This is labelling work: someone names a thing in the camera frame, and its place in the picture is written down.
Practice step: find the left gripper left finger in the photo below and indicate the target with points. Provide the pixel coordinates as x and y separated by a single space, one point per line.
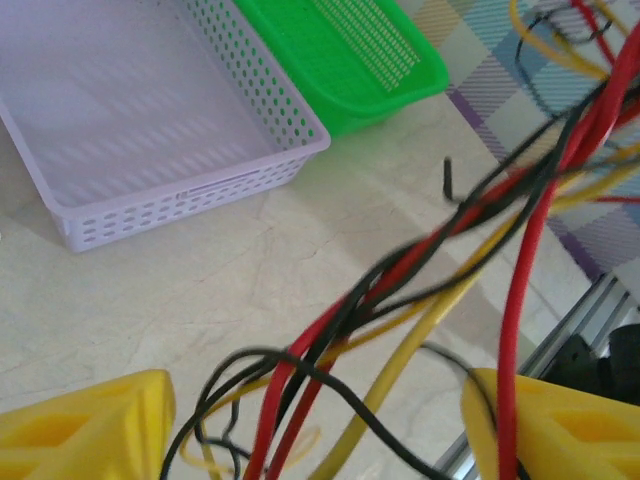
75 440

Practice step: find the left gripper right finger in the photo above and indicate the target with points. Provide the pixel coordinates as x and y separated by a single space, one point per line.
575 435

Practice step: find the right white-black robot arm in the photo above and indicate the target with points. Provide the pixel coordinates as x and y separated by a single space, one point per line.
575 357

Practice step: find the lavender perforated plastic basket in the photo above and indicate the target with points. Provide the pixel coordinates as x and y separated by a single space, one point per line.
125 100

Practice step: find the green perforated plastic basket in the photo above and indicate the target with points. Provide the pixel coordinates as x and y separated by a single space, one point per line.
325 60

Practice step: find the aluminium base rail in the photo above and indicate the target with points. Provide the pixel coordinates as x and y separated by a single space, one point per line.
585 320

